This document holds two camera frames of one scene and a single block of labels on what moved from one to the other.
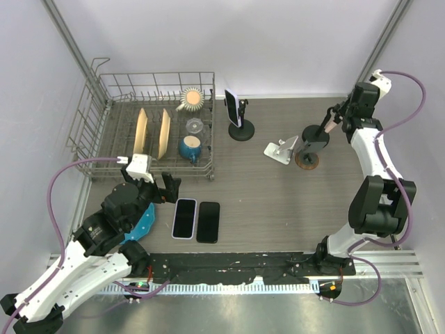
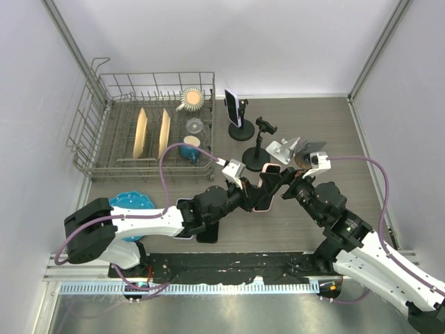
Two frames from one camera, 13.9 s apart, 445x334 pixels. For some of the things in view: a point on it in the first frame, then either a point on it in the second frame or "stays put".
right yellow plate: [164, 134] stays put
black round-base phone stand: [247, 129] stays put
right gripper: [375, 102] -> [287, 177]
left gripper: [172, 186] -> [250, 195]
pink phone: [329, 126] -> [267, 168]
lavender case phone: [183, 226] stays put
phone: [233, 107] stays put
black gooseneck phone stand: [316, 133] -> [256, 158]
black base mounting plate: [231, 268] stays put
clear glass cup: [194, 125] stays put
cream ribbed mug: [192, 99] stays put
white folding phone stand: [281, 152] stays put
